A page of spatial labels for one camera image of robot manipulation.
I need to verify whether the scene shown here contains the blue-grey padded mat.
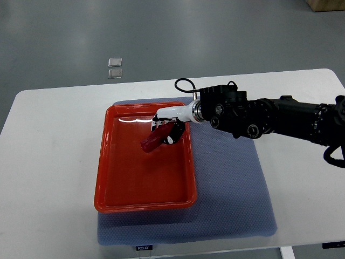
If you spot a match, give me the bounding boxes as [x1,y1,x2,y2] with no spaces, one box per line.
[98,97,277,246]

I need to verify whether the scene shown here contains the cardboard box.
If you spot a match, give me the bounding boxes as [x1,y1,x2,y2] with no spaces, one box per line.
[306,0,344,12]

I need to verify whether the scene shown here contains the red pepper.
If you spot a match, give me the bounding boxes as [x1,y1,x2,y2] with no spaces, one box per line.
[140,122,174,153]

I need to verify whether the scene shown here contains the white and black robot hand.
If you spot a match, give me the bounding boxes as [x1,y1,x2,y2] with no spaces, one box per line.
[151,99,205,145]

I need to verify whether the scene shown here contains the red plastic tray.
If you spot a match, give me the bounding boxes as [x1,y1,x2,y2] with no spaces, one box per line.
[94,101,197,213]

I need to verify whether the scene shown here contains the black table control label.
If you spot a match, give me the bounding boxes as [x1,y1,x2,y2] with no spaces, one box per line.
[136,245,153,251]

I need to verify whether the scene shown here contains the white table leg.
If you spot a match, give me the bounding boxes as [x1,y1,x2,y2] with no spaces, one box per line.
[279,246,296,259]

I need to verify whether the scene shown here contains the upper silver floor plate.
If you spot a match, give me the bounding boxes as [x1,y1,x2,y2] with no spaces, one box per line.
[108,57,122,67]

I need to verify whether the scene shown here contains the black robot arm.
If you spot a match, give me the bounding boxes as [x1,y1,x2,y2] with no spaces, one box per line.
[189,81,344,168]

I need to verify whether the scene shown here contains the dark table control panel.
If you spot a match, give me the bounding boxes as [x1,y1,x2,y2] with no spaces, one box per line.
[322,241,345,249]

